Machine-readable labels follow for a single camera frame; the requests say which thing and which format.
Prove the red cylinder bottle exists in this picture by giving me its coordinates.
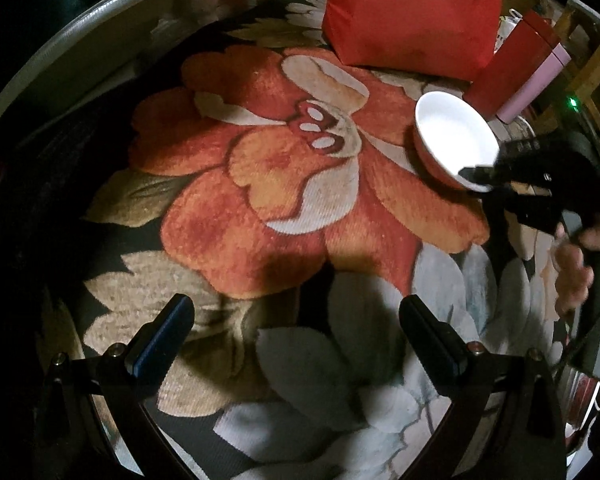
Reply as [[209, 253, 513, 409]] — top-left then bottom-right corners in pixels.
[[463, 10, 560, 122]]

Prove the red bag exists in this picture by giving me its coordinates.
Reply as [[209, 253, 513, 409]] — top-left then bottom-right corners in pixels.
[[323, 0, 501, 81]]

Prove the white bowl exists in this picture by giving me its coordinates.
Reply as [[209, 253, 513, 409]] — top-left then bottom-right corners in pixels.
[[414, 91, 500, 193]]

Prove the person's right hand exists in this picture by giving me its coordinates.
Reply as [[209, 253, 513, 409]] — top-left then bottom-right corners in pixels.
[[554, 223, 600, 320]]

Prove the wooden chair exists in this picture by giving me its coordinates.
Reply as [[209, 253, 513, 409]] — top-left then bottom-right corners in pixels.
[[554, 0, 600, 134]]

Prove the pink tumbler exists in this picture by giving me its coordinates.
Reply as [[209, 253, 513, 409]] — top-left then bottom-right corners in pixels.
[[495, 42, 571, 124]]

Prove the floral tablecloth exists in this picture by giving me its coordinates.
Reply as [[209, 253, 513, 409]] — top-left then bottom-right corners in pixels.
[[69, 0, 564, 479]]

